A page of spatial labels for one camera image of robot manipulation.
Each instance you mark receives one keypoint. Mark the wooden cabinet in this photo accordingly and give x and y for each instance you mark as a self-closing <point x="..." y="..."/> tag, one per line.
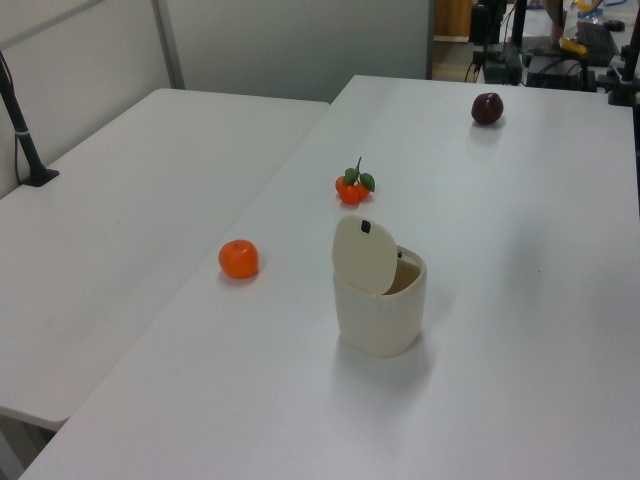
<point x="452" y="17"/>

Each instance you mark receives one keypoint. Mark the black equipment box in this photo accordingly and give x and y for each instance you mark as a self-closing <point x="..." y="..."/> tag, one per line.
<point x="557" y="70"/>

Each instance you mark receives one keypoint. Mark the orange toy tangerine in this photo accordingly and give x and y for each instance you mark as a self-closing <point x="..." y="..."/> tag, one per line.
<point x="238" y="258"/>

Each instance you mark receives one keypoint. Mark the dark red toy apple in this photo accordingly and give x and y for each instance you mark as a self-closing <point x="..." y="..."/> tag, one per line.
<point x="487" y="108"/>

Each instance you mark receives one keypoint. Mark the black table clamp mount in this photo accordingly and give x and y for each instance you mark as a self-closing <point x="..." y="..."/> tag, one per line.
<point x="625" y="82"/>

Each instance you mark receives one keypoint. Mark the small oranges cluster with leaves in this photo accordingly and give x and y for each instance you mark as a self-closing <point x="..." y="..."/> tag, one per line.
<point x="352" y="192"/>

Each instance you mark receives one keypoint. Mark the black keyboard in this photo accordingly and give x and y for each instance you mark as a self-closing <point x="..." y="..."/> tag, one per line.
<point x="596" y="40"/>

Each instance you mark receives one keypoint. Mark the black pole with base plate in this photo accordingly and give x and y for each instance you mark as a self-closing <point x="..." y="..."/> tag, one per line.
<point x="24" y="142"/>

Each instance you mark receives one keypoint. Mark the grey partition post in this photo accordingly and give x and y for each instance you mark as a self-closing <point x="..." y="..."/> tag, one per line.
<point x="168" y="45"/>

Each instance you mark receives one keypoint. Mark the black tripod stand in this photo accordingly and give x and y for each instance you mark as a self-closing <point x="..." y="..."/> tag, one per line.
<point x="515" y="35"/>

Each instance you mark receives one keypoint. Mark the yellow plastic object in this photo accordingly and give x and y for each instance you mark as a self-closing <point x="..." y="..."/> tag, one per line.
<point x="572" y="46"/>

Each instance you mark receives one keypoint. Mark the cream plastic garbage bin body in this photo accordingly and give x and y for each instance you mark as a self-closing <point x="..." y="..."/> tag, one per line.
<point x="380" y="320"/>

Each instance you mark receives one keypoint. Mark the cream hinged bin lid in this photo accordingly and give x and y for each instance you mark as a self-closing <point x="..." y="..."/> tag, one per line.
<point x="362" y="260"/>

